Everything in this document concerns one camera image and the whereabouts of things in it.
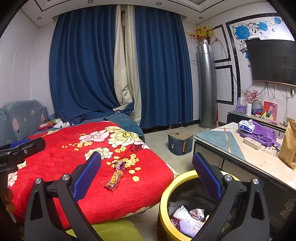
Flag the red floral blanket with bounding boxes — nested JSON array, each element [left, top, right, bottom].
[[8, 121, 174, 224]]

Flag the round glass ornament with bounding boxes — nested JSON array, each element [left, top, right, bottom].
[[251, 100, 263, 117]]

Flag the white foam net sleeve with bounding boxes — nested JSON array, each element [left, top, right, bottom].
[[173, 205, 205, 238]]

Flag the yellow artificial flowers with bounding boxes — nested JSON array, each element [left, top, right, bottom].
[[186, 26, 218, 44]]

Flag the orange purple snack wrapper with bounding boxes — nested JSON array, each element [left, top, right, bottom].
[[104, 162, 125, 191]]

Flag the grey patterned sofa cushion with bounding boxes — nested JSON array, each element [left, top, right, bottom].
[[1, 100, 49, 146]]

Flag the blue curtain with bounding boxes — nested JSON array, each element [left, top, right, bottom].
[[49, 5, 134, 124], [134, 6, 193, 128]]

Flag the silver tower air conditioner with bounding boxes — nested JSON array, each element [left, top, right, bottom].
[[197, 40, 217, 128]]

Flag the yellow rimmed black trash bin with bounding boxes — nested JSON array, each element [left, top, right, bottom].
[[157, 169, 241, 241]]

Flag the blue sofa throw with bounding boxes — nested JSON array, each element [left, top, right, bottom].
[[25, 113, 145, 143]]

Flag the black curved television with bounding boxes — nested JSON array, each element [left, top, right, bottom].
[[245, 39, 296, 86]]

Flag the white vase red flowers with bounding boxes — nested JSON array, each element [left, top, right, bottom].
[[243, 89, 259, 116]]

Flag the left hand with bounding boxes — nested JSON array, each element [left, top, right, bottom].
[[4, 188, 16, 212]]

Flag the right blue curtain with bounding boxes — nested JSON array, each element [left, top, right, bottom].
[[134, 6, 193, 128]]

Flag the brown paper bag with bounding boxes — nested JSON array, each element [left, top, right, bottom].
[[278, 120, 296, 170]]

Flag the plush toys pile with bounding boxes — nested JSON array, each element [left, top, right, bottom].
[[38, 118, 70, 131]]

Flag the colourful portrait painting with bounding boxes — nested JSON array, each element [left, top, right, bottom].
[[261, 101, 278, 121]]

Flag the left blue curtain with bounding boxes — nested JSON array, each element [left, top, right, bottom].
[[49, 5, 134, 124]]

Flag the black tv cabinet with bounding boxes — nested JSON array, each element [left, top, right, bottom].
[[226, 111, 287, 140]]

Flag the blue storage stool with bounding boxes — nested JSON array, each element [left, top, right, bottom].
[[168, 131, 193, 156]]

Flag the beige power strip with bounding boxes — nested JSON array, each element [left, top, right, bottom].
[[243, 137, 262, 150]]

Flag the green trouser leg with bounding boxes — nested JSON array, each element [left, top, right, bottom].
[[66, 218, 144, 240]]

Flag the purple backpack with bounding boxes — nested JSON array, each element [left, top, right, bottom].
[[240, 121, 280, 147]]

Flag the purple candy wrapper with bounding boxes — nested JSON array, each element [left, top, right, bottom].
[[189, 208, 209, 222]]

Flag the purple gift box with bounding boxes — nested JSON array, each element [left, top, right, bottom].
[[235, 97, 246, 113]]

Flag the marble top coffee table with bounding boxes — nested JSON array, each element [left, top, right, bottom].
[[194, 123, 295, 235]]

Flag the tissue pack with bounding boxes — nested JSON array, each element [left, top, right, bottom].
[[238, 120, 255, 133]]

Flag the beige inner curtain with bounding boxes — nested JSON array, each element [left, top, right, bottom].
[[113, 5, 142, 125]]

